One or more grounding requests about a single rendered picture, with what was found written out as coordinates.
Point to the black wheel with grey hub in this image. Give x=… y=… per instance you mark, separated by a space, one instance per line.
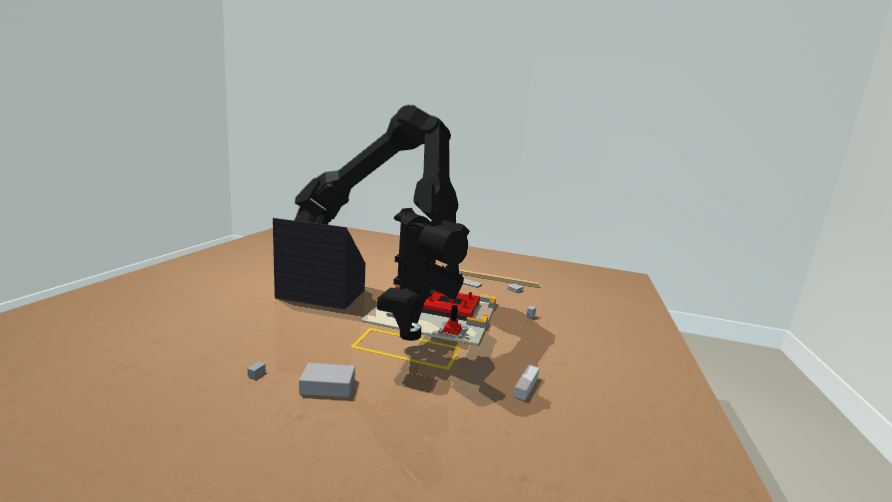
x=415 y=333

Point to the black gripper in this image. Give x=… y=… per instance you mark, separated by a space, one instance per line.
x=406 y=303

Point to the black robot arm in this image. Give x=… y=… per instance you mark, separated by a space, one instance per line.
x=441 y=239

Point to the yellow tape outline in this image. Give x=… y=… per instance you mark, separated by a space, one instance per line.
x=448 y=367

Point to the long tan thin bar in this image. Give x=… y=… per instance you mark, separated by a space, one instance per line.
x=499 y=278

